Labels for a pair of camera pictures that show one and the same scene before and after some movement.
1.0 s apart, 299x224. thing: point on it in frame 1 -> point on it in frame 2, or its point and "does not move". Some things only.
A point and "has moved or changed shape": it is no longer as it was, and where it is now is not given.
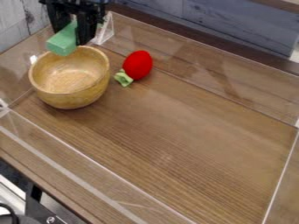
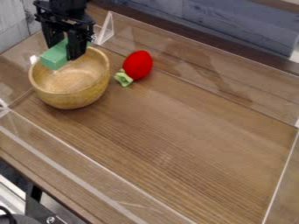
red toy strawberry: [136, 66] does not move
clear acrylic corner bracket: [106, 29] does not move
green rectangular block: [62, 41] has moved or changed shape
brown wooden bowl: [68, 81] does not move
